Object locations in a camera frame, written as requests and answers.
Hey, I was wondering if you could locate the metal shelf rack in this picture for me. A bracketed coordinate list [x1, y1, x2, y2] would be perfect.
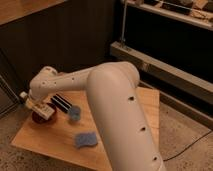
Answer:
[110, 0, 213, 129]

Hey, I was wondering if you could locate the red ceramic bowl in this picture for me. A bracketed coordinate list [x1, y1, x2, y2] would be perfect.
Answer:
[31, 103, 57, 124]

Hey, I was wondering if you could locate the small blue cup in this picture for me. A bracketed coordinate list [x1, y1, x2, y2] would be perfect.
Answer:
[68, 106, 81, 121]

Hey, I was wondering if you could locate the black floor cable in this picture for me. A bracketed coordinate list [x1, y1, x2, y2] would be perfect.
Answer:
[163, 129, 213, 163]

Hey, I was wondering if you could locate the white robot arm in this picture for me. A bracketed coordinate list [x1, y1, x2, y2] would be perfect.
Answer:
[20, 62, 166, 171]

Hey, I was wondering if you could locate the black striped box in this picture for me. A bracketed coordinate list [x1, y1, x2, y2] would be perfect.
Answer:
[51, 95, 70, 113]

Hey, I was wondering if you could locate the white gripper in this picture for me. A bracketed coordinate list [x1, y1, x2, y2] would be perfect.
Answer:
[19, 91, 42, 109]

